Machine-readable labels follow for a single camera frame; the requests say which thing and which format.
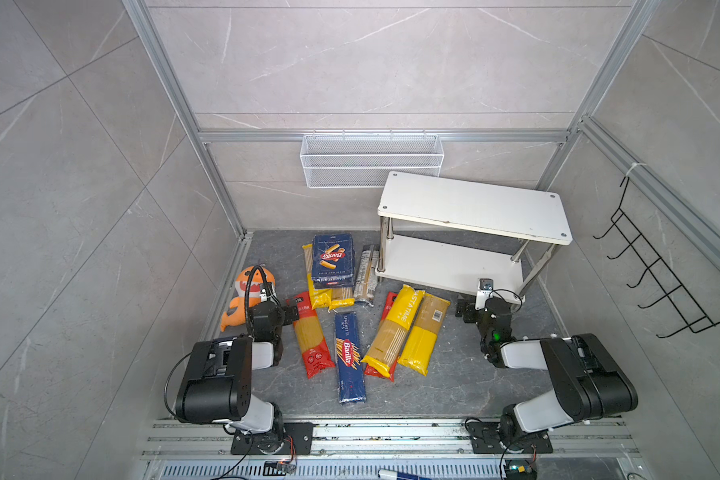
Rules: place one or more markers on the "blue marker pen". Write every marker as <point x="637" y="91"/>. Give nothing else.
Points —
<point x="399" y="475"/>

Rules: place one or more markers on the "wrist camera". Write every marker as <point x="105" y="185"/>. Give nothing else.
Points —
<point x="484" y="292"/>
<point x="267" y="292"/>

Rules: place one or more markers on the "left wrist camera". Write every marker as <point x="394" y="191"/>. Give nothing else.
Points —
<point x="267" y="292"/>

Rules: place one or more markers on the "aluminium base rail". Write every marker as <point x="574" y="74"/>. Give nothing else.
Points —
<point x="373" y="448"/>

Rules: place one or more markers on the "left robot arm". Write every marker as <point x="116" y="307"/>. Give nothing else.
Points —
<point x="216" y="386"/>

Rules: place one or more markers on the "blue Barilla rigatoni box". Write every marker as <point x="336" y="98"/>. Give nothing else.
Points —
<point x="333" y="260"/>

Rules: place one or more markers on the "white two-tier shelf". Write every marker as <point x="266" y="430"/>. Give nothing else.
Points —
<point x="523" y="214"/>

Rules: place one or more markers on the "clear labelled spaghetti bag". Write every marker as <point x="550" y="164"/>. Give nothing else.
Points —
<point x="366" y="277"/>

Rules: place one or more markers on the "black wire hook rack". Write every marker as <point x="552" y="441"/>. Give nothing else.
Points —
<point x="654" y="266"/>

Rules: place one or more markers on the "yellow barcode spaghetti bag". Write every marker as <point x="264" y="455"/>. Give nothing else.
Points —
<point x="424" y="333"/>

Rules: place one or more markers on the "orange shark plush toy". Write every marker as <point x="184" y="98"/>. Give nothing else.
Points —
<point x="235" y="313"/>

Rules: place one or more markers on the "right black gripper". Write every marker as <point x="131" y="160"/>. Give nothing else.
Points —
<point x="466" y="305"/>

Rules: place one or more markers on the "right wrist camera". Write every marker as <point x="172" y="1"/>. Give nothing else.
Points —
<point x="484" y="292"/>

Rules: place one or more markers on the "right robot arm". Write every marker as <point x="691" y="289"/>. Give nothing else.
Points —
<point x="587" y="383"/>

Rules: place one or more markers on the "white wire mesh basket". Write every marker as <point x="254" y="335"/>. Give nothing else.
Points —
<point x="364" y="160"/>

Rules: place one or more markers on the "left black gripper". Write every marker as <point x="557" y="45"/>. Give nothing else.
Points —
<point x="288" y="316"/>

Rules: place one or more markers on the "yellow pasta bag under box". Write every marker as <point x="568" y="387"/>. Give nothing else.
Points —
<point x="330" y="298"/>

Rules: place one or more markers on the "red spaghetti bag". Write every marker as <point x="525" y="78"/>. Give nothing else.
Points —
<point x="370" y="370"/>
<point x="314" y="350"/>

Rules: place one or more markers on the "blue Barilla spaghetti box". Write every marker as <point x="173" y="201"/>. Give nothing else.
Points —
<point x="351" y="384"/>

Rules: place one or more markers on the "yellow Pastatime spaghetti bag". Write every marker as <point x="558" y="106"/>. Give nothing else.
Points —
<point x="383" y="352"/>

